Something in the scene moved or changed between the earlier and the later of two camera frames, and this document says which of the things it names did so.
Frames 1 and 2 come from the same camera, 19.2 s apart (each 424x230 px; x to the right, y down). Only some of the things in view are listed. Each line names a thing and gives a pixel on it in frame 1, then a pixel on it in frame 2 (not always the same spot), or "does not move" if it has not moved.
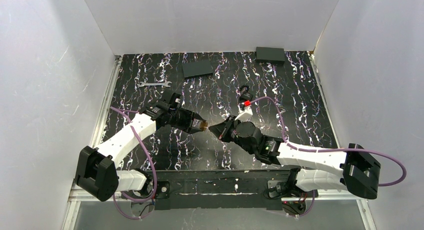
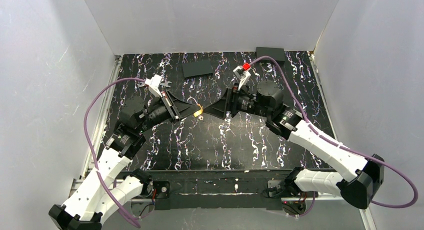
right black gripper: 226,130 → 228,103
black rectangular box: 269,54 does not move
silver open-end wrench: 165,83 does not move
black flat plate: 196,68 does not move
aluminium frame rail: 80,195 does not move
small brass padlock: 203,125 → 198,112
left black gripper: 189,122 → 174,109
